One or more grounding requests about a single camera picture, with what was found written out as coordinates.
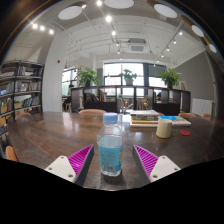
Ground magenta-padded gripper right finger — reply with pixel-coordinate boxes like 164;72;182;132
132;144;182;186

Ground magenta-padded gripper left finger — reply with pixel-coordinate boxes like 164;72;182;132
44;144;95;187

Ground clear blue-label water bottle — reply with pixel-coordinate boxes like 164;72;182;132
96;112;124;178

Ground cream ceramic mug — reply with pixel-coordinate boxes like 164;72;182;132
155;118;173;139

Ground flat round red coaster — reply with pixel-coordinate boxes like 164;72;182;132
179;129;192;137

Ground red-edged white book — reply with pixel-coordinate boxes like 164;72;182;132
129;121;159;128

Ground large flat white book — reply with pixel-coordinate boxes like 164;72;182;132
158;115;192;128

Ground thin blue booklet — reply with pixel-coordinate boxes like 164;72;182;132
159;115;179;121

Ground yellow-spined book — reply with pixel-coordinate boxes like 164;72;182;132
131;119;159;124

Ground thick white-covered book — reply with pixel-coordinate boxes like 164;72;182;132
129;109;160;117

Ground low dark shelf unit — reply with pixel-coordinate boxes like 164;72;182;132
70;85;192;116

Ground orange chairs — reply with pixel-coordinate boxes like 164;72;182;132
4;108;212;163

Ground tall dark bookshelf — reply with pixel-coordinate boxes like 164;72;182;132
0;60;45;148

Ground potted green plant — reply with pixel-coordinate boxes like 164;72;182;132
159;68;182;90
75;65;101;88
119;68;138;86

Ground ceiling air conditioner unit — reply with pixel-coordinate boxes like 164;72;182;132
127;38;148;54

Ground round white ceiling panels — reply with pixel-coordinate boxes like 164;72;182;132
57;0;218;54

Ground ceiling spot lights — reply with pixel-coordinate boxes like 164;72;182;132
31;0;184;56

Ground white wall radiator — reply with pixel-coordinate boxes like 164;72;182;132
191;97;214;117

